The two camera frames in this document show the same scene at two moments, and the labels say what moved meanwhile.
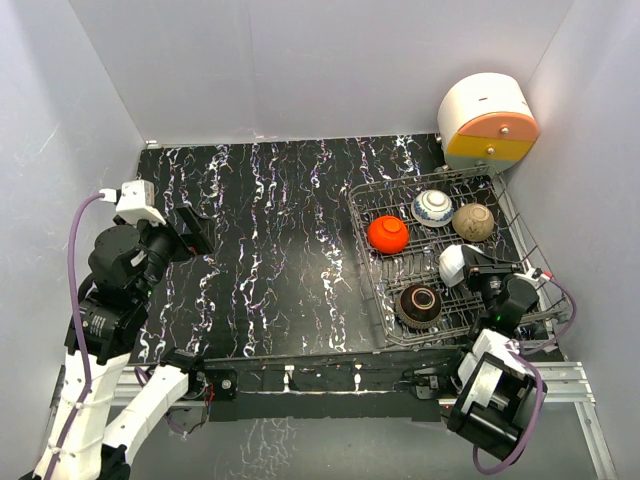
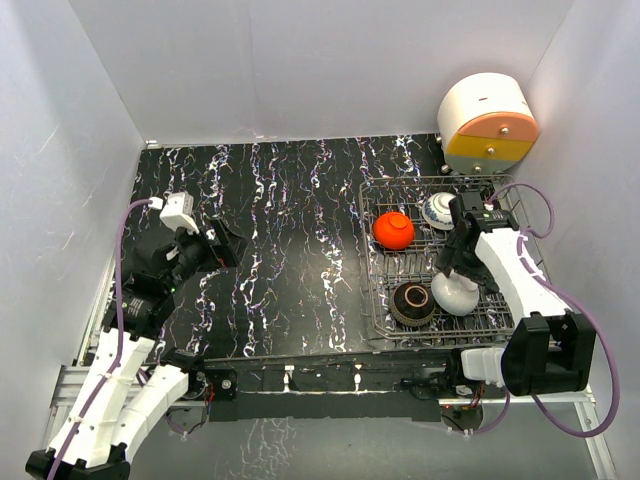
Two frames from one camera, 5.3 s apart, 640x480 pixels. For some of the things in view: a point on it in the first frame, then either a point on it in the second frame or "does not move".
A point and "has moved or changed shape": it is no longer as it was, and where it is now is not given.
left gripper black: [200, 235] → [227, 253]
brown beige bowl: [418, 307] has moved or changed shape
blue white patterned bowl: [432, 209] has moved or changed shape
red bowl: [388, 234] has moved or changed shape
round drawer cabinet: [485, 122] does not move
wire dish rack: [448, 260] does not move
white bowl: [451, 265] has moved or changed shape
